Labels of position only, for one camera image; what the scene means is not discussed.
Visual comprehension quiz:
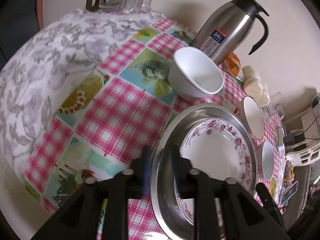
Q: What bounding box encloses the floral rim round plate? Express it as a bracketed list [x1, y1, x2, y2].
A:
[175, 117, 255, 227]

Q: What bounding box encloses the plain white bowl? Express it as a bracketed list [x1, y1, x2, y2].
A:
[167, 47, 224, 102]

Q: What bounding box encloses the stainless steel round plate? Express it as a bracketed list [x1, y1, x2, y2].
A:
[150, 106, 258, 240]

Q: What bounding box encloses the reddish wooden frame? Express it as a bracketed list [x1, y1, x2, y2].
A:
[35, 0, 45, 30]

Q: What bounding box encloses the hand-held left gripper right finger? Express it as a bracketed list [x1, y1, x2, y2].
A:
[171, 145, 292, 240]

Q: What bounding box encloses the bag of steamed buns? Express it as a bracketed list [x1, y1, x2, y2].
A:
[241, 65, 270, 107]

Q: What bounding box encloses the black cable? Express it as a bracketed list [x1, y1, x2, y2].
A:
[300, 115, 320, 140]

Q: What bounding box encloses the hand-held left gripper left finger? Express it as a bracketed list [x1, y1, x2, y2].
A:
[30, 145, 153, 240]

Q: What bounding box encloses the small strawberry print bowl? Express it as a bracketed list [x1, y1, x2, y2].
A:
[257, 140, 275, 180]

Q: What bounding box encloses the colourful snack packet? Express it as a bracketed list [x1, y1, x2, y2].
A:
[285, 161, 295, 183]

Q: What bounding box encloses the orange snack packet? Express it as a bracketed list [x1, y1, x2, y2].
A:
[224, 52, 242, 77]

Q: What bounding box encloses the clear glass mug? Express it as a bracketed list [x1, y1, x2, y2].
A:
[265, 92, 285, 120]

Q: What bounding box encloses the black power adapter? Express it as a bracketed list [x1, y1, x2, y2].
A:
[285, 134, 304, 147]

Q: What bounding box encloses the stainless steel thermos jug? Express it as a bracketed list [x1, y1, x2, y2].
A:
[189, 0, 270, 65]

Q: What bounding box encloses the white charger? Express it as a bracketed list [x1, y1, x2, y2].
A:
[277, 127, 285, 150]

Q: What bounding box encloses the large strawberry print bowl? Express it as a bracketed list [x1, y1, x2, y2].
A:
[234, 96, 265, 140]

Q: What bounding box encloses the grey floral cloth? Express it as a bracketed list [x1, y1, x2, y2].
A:
[0, 7, 170, 170]

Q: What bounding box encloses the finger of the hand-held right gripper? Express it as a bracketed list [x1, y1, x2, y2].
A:
[255, 182, 288, 231]

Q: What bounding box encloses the white lattice chair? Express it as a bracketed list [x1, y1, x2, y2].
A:
[285, 100, 320, 168]

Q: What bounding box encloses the dark cabinet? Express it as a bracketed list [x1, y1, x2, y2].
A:
[0, 0, 40, 65]

